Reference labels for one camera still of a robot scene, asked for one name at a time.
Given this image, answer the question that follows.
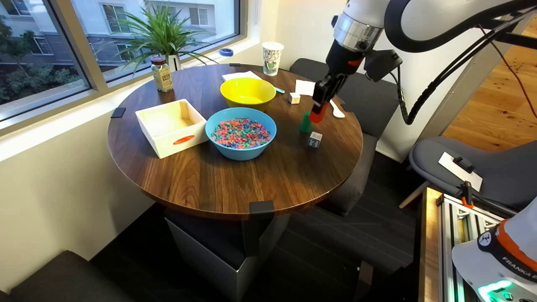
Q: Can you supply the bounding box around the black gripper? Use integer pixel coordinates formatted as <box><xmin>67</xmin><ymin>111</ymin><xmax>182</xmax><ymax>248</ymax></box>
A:
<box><xmin>310</xmin><ymin>40</ymin><xmax>365</xmax><ymax>114</ymax></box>

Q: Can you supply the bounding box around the green cylinder block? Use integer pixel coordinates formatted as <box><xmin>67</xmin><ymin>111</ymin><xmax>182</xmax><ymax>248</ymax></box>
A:
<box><xmin>298</xmin><ymin>111</ymin><xmax>313</xmax><ymax>136</ymax></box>

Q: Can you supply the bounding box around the white plastic spoon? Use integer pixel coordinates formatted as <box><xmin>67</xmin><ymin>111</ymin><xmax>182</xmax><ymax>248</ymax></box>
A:
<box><xmin>327</xmin><ymin>99</ymin><xmax>347</xmax><ymax>121</ymax></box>

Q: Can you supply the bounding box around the flat white napkin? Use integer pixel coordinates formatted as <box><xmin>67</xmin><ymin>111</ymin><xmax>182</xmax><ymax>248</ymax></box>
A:
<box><xmin>293</xmin><ymin>79</ymin><xmax>317</xmax><ymax>97</ymax></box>

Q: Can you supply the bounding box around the dark grey sofa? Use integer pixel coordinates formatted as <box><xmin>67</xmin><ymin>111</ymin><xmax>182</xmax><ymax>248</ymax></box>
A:
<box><xmin>287</xmin><ymin>57</ymin><xmax>402</xmax><ymax>218</ymax></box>

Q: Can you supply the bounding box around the patterned paper cup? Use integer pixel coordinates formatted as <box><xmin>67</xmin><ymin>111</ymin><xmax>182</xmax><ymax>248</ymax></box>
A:
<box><xmin>260</xmin><ymin>40</ymin><xmax>285</xmax><ymax>77</ymax></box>

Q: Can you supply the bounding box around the yellow plastic bowl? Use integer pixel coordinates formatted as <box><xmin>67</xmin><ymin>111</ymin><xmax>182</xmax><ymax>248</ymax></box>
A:
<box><xmin>218</xmin><ymin>76</ymin><xmax>278</xmax><ymax>111</ymax></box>

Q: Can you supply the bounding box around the folded white napkin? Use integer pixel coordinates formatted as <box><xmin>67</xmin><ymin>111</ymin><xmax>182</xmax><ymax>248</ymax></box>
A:
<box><xmin>221</xmin><ymin>69</ymin><xmax>265</xmax><ymax>84</ymax></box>

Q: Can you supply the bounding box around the blue bowl of coloured beads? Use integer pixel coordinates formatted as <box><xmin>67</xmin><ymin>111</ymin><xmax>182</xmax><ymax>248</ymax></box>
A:
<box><xmin>203</xmin><ymin>106</ymin><xmax>278</xmax><ymax>163</ymax></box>

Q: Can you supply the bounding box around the white tag on armchair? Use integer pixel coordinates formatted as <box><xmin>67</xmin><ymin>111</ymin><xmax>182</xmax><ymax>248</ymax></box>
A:
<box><xmin>436</xmin><ymin>151</ymin><xmax>485</xmax><ymax>193</ymax></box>

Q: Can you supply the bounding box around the white wooden box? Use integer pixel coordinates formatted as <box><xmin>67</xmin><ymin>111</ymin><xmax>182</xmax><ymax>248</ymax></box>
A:
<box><xmin>134</xmin><ymin>97</ymin><xmax>208</xmax><ymax>161</ymax></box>

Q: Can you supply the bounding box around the glass jar with dark lid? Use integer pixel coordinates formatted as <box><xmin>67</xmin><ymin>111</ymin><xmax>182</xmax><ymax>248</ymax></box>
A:
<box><xmin>149</xmin><ymin>54</ymin><xmax>176</xmax><ymax>94</ymax></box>

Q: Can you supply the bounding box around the green potted plant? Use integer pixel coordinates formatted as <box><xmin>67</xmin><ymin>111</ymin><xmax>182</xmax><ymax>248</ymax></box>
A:
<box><xmin>119</xmin><ymin>0</ymin><xmax>209</xmax><ymax>72</ymax></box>

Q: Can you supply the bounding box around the grey armchair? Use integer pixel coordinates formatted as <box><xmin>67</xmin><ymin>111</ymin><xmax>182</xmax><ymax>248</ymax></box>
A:
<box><xmin>407</xmin><ymin>136</ymin><xmax>537</xmax><ymax>215</ymax></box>

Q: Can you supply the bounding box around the wood and aluminium robot stand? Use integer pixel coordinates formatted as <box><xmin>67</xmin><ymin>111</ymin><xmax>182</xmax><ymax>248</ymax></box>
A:
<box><xmin>417</xmin><ymin>186</ymin><xmax>505</xmax><ymax>302</ymax></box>

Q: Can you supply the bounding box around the dark upholstered bench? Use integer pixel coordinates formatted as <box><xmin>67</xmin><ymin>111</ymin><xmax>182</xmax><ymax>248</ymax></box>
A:
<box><xmin>0</xmin><ymin>250</ymin><xmax>135</xmax><ymax>302</ymax></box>

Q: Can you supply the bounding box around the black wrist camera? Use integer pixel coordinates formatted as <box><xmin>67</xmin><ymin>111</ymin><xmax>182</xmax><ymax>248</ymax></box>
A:
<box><xmin>364</xmin><ymin>49</ymin><xmax>402</xmax><ymax>84</ymax></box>

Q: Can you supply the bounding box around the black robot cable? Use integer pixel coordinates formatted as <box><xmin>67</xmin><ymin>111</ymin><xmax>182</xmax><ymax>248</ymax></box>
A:
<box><xmin>397</xmin><ymin>7</ymin><xmax>537</xmax><ymax>128</ymax></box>

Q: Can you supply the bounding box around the metal table pedestal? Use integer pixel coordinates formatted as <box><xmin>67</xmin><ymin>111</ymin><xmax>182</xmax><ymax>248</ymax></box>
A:
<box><xmin>164</xmin><ymin>208</ymin><xmax>292</xmax><ymax>302</ymax></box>

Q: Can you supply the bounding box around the white robot base orange ring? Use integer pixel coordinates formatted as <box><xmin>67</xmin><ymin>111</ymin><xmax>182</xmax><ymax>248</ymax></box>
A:
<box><xmin>451</xmin><ymin>195</ymin><xmax>537</xmax><ymax>302</ymax></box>

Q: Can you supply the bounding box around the window frame post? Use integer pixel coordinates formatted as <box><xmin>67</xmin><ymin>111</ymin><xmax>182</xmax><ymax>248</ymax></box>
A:
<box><xmin>48</xmin><ymin>0</ymin><xmax>109</xmax><ymax>94</ymax></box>

